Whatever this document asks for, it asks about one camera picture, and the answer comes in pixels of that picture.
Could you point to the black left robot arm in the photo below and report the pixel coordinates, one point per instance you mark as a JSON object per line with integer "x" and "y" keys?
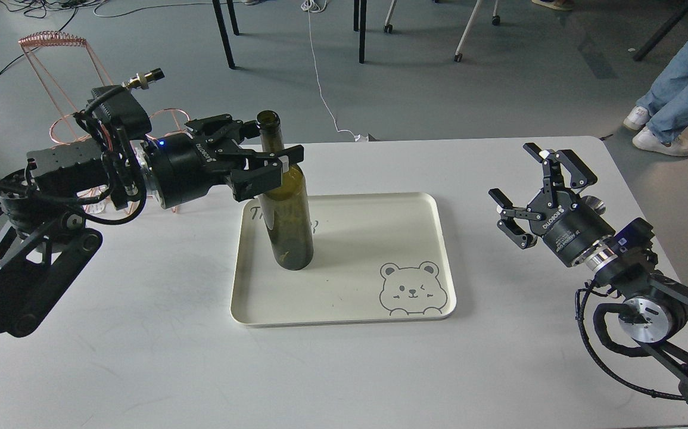
{"x": 45, "y": 241}

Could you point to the silver metal jigger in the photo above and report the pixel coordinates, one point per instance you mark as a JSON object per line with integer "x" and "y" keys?
{"x": 596, "y": 204}

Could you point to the copper wire wine rack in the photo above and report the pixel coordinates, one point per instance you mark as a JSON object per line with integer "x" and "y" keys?
{"x": 69, "y": 70}

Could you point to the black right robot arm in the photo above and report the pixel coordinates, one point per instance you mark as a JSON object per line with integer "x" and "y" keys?
{"x": 652, "y": 319}

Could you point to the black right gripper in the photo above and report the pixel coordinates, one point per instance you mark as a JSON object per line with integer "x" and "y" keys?
{"x": 567, "y": 226}

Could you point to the dark green wine bottle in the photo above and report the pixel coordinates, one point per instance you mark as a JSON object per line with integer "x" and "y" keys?
{"x": 286, "y": 216}

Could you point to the person in blue jeans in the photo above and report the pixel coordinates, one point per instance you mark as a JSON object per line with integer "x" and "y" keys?
{"x": 661, "y": 115}

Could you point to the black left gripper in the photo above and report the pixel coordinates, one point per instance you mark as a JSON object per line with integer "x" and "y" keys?
{"x": 180, "y": 168}

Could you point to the cream bear tray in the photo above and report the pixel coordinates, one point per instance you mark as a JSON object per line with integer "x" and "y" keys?
{"x": 377, "y": 257}

